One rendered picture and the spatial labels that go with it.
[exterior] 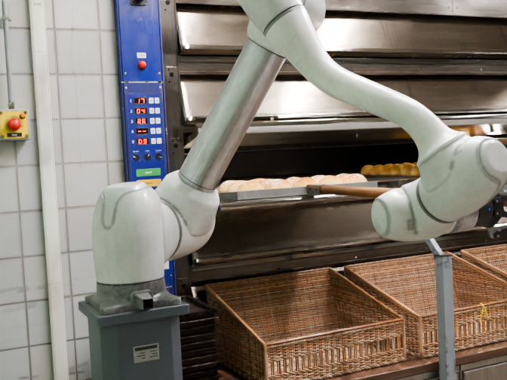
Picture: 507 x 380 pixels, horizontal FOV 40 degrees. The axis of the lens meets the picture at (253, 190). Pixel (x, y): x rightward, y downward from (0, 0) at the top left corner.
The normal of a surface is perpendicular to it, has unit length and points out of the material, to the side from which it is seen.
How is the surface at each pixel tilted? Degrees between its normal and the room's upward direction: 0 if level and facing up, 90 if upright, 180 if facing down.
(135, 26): 90
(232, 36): 70
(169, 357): 90
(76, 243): 90
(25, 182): 90
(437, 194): 106
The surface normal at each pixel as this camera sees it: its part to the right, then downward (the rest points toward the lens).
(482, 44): 0.37, -0.32
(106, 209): -0.47, -0.27
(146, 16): 0.42, 0.03
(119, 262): -0.08, 0.10
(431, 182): -0.84, 0.26
